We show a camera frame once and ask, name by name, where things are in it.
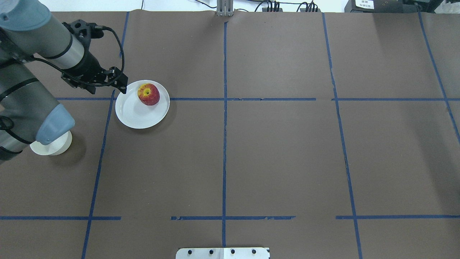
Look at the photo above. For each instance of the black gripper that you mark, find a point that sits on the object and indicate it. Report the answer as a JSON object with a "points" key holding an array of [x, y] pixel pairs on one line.
{"points": [[88, 64]]}

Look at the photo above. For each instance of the red yellow apple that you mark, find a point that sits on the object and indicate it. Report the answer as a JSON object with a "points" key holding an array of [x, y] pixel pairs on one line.
{"points": [[148, 94]]}

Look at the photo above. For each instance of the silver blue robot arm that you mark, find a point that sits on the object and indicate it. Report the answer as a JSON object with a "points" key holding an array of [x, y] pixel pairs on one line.
{"points": [[30, 32]]}

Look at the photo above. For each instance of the white plate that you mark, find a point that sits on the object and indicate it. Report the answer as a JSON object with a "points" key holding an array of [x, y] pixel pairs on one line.
{"points": [[135, 114]]}

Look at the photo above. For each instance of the white bowl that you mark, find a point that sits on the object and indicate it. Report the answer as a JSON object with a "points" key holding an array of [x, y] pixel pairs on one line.
{"points": [[57, 147]]}

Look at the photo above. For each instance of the black box with label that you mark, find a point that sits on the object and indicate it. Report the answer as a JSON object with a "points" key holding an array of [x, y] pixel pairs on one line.
{"points": [[379, 6]]}

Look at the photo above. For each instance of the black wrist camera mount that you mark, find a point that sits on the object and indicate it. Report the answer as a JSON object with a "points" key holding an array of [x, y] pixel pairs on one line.
{"points": [[84, 31]]}

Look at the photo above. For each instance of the aluminium frame post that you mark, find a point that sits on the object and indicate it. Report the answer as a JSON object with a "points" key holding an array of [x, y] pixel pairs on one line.
{"points": [[224, 8]]}

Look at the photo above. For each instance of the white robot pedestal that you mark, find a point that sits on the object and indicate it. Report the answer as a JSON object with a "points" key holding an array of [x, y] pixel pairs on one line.
{"points": [[224, 253]]}

